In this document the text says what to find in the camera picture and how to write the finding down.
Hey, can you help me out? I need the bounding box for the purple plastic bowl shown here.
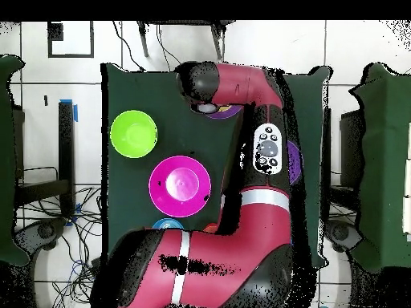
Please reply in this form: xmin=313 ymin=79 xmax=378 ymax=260
xmin=286 ymin=140 xmax=305 ymax=186
xmin=205 ymin=103 xmax=244 ymax=120

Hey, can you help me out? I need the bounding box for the large pink plastic bowl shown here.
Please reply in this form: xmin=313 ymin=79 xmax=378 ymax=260
xmin=148 ymin=155 xmax=212 ymax=218

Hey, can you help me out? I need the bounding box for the light blue plastic bowl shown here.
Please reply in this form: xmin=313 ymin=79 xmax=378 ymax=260
xmin=151 ymin=218 xmax=185 ymax=231

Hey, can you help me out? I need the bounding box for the green plastic bowl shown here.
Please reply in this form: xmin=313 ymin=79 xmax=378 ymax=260
xmin=109 ymin=109 xmax=159 ymax=159

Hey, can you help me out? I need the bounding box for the dark green tablecloth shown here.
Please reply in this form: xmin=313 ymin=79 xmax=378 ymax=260
xmin=100 ymin=62 xmax=332 ymax=269

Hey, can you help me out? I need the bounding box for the blue tape strip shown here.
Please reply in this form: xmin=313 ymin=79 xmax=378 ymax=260
xmin=59 ymin=98 xmax=79 ymax=123

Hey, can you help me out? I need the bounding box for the stand with metal legs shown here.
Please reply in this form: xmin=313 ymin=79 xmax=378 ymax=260
xmin=136 ymin=20 xmax=237 ymax=61

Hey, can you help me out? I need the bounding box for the green cloth covered side table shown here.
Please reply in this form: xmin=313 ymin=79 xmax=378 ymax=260
xmin=0 ymin=54 xmax=30 ymax=267
xmin=349 ymin=62 xmax=411 ymax=274

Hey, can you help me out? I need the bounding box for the black metal post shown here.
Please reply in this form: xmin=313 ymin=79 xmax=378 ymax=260
xmin=321 ymin=107 xmax=332 ymax=222

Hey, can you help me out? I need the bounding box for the thin black cable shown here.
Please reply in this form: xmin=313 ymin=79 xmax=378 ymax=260
xmin=112 ymin=20 xmax=145 ymax=71
xmin=156 ymin=23 xmax=188 ymax=72

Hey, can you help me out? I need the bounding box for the tangled cable bundle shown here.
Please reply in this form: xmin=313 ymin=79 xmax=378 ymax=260
xmin=15 ymin=184 xmax=104 ymax=308

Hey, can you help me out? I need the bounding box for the black metal frame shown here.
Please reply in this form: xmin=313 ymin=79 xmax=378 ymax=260
xmin=14 ymin=100 xmax=76 ymax=219

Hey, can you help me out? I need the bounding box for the grey pedestal foot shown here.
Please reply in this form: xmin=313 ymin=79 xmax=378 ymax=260
xmin=14 ymin=217 xmax=68 ymax=257
xmin=324 ymin=219 xmax=364 ymax=254

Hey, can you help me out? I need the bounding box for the black square floor frame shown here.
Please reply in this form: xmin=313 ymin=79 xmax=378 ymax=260
xmin=47 ymin=21 xmax=95 ymax=59

